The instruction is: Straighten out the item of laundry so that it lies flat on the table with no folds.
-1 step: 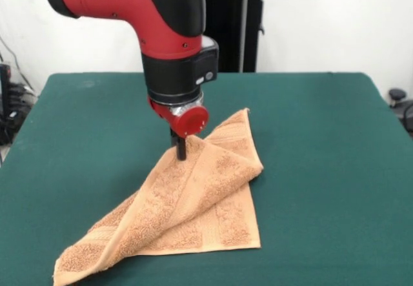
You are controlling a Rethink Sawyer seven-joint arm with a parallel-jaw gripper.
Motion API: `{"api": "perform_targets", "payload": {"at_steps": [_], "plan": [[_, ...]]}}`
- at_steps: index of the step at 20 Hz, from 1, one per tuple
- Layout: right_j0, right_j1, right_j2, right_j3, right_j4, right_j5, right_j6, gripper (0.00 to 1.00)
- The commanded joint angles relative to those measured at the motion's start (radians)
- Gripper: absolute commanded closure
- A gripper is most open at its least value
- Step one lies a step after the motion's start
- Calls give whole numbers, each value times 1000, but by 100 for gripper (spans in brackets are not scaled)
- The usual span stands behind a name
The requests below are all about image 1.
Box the black cable bundle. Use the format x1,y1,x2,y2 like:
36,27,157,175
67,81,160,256
0,82,37,147

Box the orange terry towel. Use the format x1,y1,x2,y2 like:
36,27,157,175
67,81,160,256
53,107,265,283

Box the grey wall cable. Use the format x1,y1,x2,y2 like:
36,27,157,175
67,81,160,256
0,36,35,90

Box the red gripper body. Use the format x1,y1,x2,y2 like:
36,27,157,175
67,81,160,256
147,96,210,139

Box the black office chair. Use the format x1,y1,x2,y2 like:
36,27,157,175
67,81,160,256
388,88,413,138

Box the black robot pedestal with handle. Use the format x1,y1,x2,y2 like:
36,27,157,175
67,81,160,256
202,0,279,73

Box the dark green tablecloth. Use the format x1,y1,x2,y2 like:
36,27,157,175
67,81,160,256
0,72,413,286

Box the black electronics box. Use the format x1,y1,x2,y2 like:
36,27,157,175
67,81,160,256
0,63,13,119

